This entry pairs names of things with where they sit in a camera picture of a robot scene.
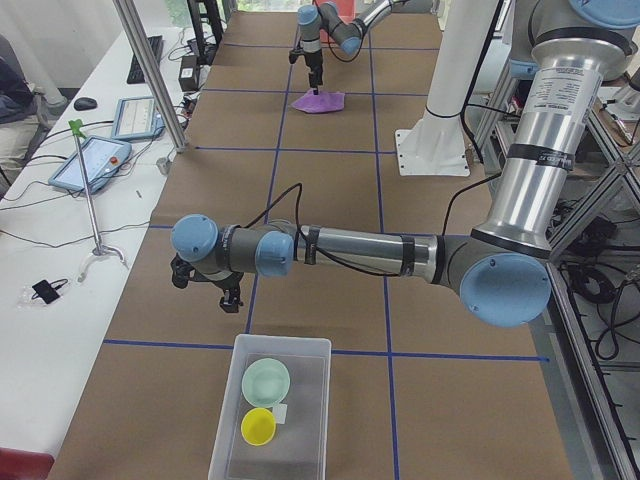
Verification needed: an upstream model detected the black box on desk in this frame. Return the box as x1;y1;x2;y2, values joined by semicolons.
178;55;201;92

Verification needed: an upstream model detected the teach pendant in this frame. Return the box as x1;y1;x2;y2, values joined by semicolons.
111;96;164;141
48;136;132;194

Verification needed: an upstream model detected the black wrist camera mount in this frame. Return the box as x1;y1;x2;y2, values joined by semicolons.
170;254;195;289

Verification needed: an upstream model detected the green plastic bowl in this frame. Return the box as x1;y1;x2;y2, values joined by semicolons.
241;358;290;408

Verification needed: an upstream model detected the lower teach pendant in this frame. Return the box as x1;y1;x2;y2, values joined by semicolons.
48;136;132;194

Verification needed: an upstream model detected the translucent plastic box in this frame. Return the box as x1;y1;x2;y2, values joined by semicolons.
208;334;331;479

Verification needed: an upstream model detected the purple cloth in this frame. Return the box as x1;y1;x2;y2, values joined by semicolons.
291;90;345;114

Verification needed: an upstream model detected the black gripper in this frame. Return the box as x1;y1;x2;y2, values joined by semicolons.
304;50;323;95
199;271;244;313

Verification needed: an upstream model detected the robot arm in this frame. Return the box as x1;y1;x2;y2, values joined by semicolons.
129;12;490;349
289;0;405;95

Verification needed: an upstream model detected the upper teach pendant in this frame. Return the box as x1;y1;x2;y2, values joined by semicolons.
111;96;164;141

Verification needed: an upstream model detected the black keyboard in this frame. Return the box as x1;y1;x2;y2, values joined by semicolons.
126;34;165;85

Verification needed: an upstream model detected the green handled grabber tool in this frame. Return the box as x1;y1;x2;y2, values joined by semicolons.
67;118;130;284

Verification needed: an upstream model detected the white pedestal column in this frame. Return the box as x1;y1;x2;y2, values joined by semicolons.
395;0;501;177

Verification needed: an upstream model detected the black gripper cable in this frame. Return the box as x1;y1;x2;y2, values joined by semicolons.
244;182;306;236

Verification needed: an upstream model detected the yellow plastic cup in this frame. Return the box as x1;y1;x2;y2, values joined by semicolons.
241;408;276;447

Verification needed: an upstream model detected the black computer mouse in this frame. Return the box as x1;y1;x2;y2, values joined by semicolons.
73;97;98;111

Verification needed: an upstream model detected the small black device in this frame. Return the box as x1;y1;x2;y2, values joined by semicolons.
31;278;69;305

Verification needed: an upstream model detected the aluminium frame post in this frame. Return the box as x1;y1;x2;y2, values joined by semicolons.
113;0;187;153

